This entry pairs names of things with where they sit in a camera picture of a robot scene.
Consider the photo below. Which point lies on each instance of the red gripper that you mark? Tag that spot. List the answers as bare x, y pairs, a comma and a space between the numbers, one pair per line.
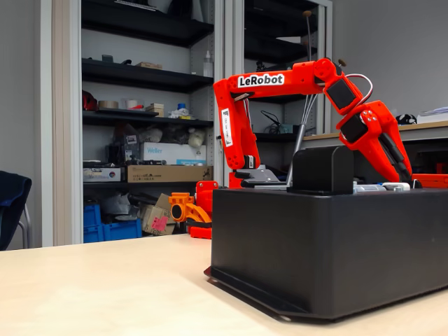
368, 134

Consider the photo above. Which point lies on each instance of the orange plastic clamp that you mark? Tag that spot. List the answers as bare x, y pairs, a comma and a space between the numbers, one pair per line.
185, 208

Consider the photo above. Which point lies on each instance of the clear plastic bottle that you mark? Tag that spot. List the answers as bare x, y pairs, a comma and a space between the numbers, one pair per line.
208, 66

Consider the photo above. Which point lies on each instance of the long brown cardboard box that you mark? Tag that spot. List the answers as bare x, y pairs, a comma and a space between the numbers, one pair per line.
157, 174

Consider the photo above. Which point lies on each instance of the paper stack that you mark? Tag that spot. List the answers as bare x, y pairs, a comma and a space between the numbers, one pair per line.
434, 115

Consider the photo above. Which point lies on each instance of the dark blue office chair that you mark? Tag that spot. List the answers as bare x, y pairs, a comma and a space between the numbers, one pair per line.
12, 203

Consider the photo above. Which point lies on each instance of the low blue plastic crate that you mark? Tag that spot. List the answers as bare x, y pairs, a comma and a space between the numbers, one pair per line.
122, 230

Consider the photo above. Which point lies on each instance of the white crumpled cloth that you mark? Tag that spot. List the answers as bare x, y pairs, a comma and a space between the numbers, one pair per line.
180, 113

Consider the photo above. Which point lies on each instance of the flat small cardboard box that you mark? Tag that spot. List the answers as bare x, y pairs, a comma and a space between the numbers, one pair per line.
148, 65

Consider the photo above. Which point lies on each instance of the black task board box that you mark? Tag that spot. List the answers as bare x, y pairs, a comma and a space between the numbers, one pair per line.
315, 245

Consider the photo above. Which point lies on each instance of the white tape roll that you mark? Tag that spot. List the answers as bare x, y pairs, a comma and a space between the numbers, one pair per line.
132, 104

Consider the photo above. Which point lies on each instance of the silver metal door hinge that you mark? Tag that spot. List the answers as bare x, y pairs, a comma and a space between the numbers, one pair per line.
367, 188

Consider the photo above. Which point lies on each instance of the metal chair frame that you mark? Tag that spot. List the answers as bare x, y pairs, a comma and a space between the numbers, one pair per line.
28, 224

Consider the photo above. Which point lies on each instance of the black white plush toy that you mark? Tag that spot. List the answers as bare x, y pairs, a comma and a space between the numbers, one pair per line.
407, 119

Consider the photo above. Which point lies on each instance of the grey desk wooden top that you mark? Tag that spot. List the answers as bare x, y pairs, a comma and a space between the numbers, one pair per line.
430, 132

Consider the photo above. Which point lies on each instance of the cardboard box pink sticker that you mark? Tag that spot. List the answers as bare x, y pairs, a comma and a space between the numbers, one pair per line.
157, 222

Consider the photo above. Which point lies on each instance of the red robot arm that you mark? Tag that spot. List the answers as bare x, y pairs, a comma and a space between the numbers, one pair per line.
301, 78

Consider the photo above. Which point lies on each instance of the dark green device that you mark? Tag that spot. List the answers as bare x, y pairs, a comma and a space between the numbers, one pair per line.
287, 129

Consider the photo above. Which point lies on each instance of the white printed carton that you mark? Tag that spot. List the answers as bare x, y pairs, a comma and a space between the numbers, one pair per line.
103, 174

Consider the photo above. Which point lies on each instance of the grey cabinet black shelves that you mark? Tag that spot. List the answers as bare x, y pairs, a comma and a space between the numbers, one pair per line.
63, 105

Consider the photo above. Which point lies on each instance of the small tan box stack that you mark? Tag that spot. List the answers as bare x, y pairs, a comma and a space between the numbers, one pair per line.
155, 109

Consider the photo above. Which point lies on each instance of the brown tape roll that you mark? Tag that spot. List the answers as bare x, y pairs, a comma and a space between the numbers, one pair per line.
108, 104

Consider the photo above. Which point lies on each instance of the tall blue plastic crate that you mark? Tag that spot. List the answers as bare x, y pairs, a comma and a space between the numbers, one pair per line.
91, 224

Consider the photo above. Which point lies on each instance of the metal stalks with cork balls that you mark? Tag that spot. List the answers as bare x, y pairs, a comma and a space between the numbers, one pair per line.
300, 138

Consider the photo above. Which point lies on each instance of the dark red rounded object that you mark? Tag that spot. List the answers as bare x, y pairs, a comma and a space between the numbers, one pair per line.
89, 101

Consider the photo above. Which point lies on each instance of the white Weller box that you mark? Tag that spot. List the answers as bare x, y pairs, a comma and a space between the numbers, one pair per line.
161, 152

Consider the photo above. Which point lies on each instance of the red display module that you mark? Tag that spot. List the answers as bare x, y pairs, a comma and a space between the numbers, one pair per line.
428, 180

